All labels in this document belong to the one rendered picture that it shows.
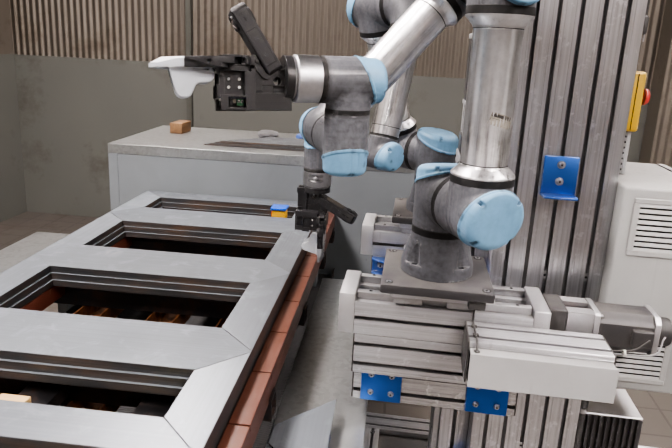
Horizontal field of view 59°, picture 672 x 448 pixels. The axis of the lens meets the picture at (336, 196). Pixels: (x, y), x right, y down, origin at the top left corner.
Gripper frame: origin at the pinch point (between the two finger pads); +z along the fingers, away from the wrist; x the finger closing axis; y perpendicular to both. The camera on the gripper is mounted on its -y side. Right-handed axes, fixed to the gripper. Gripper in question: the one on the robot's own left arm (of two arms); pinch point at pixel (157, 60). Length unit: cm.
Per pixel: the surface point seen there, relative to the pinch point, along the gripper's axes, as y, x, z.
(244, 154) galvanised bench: 21, 151, -38
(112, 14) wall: -75, 409, 19
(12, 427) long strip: 58, 10, 24
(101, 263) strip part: 48, 83, 14
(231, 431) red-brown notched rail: 63, 7, -11
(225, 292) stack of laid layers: 54, 64, -17
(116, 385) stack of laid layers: 60, 27, 9
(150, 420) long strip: 58, 7, 3
